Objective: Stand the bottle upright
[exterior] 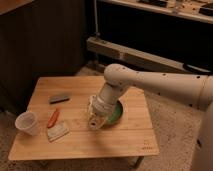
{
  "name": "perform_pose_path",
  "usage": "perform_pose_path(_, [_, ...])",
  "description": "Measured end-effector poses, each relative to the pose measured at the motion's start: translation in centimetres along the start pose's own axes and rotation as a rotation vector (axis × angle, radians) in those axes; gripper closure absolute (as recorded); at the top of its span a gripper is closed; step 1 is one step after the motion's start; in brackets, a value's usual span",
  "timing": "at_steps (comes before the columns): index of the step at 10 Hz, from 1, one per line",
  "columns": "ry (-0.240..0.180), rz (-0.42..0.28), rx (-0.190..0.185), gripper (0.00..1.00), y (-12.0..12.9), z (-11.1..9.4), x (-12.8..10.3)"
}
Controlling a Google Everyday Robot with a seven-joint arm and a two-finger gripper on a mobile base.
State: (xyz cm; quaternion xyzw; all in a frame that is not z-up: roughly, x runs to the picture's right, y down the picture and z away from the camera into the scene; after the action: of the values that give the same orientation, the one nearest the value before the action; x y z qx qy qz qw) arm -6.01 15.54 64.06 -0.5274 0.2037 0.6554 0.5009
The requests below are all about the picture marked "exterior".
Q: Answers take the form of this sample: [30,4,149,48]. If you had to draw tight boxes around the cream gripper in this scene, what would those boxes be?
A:
[87,95,106,130]

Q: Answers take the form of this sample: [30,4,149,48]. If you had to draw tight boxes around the white plastic cup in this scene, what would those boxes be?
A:
[15,111,39,136]

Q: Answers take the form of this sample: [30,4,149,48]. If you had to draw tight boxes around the green bowl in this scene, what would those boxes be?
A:
[105,101,123,125]

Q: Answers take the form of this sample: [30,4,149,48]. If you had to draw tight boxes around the dark grey block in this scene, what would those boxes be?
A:
[49,95,70,104]

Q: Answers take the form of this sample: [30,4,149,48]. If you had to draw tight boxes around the grey metal shelf beam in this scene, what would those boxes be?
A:
[86,36,213,90]

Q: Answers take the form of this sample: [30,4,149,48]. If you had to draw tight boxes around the beige sponge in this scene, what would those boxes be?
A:
[47,121,70,142]

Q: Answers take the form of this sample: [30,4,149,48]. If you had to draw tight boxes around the wooden table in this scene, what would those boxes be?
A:
[8,76,159,160]

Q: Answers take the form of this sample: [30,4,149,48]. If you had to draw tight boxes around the orange carrot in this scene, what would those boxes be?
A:
[47,109,60,128]

